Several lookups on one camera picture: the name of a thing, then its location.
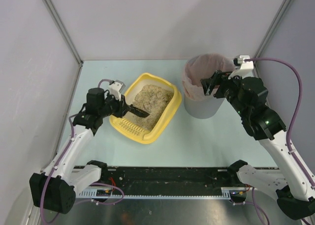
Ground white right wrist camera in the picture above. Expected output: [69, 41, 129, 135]
[228, 55, 254, 79]

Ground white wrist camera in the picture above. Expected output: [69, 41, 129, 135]
[228, 55, 254, 79]
[108, 80, 125, 101]

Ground black slotted litter scoop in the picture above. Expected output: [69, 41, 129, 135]
[129, 104, 150, 118]

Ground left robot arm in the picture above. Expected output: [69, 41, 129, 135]
[30, 82, 129, 214]

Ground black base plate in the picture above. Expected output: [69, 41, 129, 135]
[97, 167, 248, 197]

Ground beige cat litter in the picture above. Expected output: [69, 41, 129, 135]
[129, 85, 174, 131]

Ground pink plastic bin liner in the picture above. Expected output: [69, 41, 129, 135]
[182, 53, 235, 101]

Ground yellow litter box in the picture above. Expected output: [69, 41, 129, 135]
[109, 73, 182, 144]

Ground right aluminium frame post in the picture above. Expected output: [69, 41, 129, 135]
[252, 0, 300, 63]

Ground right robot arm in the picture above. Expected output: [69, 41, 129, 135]
[201, 71, 315, 220]

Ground grey slotted cable duct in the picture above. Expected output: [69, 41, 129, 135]
[76, 187, 247, 199]

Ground grey trash bin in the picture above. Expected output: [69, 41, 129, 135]
[184, 92, 223, 119]

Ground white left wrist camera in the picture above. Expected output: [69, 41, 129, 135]
[108, 80, 125, 101]

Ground aluminium frame post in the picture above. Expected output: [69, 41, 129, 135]
[252, 0, 300, 63]
[36, 0, 83, 64]

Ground left aluminium frame post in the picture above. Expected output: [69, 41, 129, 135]
[36, 0, 83, 64]

